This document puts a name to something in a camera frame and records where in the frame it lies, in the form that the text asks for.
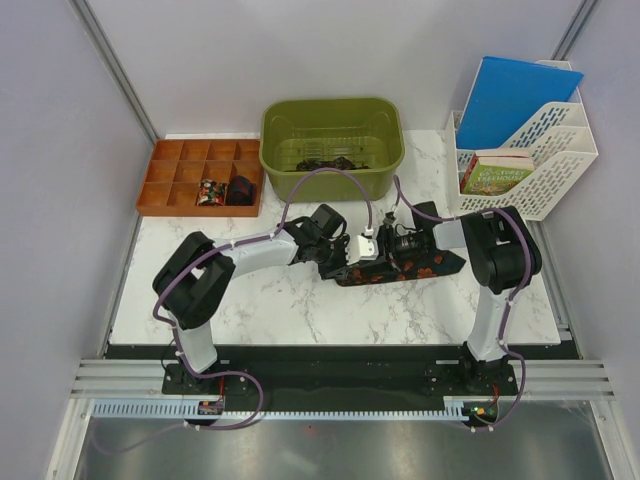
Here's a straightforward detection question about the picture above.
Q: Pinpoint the black orange floral tie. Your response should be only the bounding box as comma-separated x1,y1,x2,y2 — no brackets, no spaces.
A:
335,250,466,287

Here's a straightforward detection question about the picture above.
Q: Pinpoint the blue folder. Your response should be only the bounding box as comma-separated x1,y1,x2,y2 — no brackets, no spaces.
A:
456,56,584,150

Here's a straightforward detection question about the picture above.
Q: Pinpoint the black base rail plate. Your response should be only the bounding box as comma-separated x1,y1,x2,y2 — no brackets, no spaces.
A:
106,345,518,409

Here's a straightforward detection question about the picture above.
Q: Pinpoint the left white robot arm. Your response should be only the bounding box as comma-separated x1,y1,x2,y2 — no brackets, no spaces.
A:
152,204,378,393

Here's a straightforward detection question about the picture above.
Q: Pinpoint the aluminium frame rail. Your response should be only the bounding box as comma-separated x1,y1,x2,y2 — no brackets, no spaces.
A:
72,360,615,401

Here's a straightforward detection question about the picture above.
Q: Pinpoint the white file organizer rack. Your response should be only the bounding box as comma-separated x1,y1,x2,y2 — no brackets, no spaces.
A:
445,61,598,221

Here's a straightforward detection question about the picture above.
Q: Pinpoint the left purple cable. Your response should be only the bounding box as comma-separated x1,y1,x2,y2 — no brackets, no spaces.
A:
92,168,374,456

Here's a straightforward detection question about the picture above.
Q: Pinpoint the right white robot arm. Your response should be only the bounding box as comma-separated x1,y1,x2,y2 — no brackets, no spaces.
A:
371,202,542,394

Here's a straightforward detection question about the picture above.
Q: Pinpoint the grey slotted cable duct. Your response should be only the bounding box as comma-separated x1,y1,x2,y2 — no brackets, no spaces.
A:
91,397,481,421

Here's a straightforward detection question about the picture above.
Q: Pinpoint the rolled colourful floral tie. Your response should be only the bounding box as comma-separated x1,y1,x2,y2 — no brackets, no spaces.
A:
196,178,227,207

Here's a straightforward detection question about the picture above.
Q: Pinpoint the rolled dark navy tie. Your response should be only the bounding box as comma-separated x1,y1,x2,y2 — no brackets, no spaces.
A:
226,175,255,206

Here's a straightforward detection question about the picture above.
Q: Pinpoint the orange compartment tray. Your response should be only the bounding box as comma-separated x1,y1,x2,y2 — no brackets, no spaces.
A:
136,138,264,218

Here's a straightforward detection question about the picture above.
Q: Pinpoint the olive green plastic basin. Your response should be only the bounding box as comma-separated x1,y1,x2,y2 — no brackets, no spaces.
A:
259,97,405,202

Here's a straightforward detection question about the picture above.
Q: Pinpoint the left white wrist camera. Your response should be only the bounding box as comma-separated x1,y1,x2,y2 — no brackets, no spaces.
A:
346,234,379,265

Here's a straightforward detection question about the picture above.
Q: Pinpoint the green treehouse book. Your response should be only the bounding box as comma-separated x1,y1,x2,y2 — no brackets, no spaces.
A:
460,148,535,196

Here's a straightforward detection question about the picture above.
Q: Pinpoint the dark tie in basin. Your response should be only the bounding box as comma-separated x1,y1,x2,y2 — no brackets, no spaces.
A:
293,156,369,172

